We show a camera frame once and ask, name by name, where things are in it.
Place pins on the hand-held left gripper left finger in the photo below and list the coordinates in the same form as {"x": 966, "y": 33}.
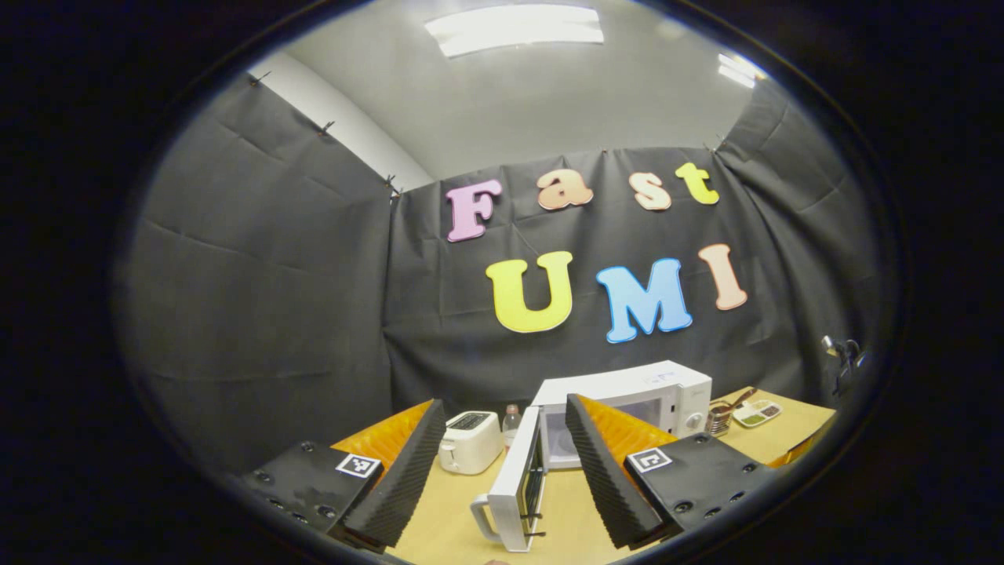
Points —
{"x": 408, "y": 479}

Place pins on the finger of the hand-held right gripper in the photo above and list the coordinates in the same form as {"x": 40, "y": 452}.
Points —
{"x": 808, "y": 453}

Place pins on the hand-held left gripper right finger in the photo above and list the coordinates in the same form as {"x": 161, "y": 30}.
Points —
{"x": 600, "y": 479}

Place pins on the white microwave oven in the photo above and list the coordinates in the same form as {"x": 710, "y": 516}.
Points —
{"x": 627, "y": 384}

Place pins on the white divided spice dish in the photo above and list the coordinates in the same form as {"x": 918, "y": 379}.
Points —
{"x": 757, "y": 413}

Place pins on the white toaster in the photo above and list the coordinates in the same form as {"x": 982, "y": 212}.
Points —
{"x": 471, "y": 443}

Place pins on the clear plastic bottle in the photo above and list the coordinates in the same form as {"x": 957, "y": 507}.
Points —
{"x": 511, "y": 428}

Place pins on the black backdrop cloth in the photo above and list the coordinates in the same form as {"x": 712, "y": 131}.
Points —
{"x": 274, "y": 314}

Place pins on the small ceiling light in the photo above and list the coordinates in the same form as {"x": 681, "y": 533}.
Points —
{"x": 740, "y": 71}

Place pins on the large ceiling light panel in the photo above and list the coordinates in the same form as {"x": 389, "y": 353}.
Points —
{"x": 514, "y": 27}

